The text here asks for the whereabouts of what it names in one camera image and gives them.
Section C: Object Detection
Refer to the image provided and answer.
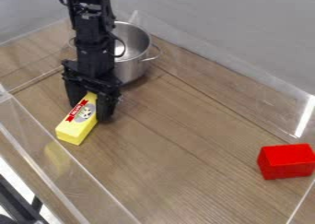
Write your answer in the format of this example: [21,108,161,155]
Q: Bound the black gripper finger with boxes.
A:
[97,89,122,122]
[65,81,87,107]

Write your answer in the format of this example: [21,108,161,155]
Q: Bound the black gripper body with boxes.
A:
[61,41,123,98]

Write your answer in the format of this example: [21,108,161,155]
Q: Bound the yellow butter block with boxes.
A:
[55,93,98,146]

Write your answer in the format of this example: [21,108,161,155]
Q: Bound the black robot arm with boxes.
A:
[59,0,126,122]

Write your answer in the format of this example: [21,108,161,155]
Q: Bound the silver steel pot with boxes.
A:
[69,20,163,85]

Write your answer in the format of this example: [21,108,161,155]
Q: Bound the red block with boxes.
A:
[258,143,315,180]

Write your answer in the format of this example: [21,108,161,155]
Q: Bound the black cable loop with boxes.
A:
[106,35,127,58]

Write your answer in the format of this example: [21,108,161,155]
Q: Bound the clear acrylic enclosure wall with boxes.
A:
[0,0,315,224]

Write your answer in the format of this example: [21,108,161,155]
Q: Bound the black table frame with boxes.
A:
[0,174,50,224]

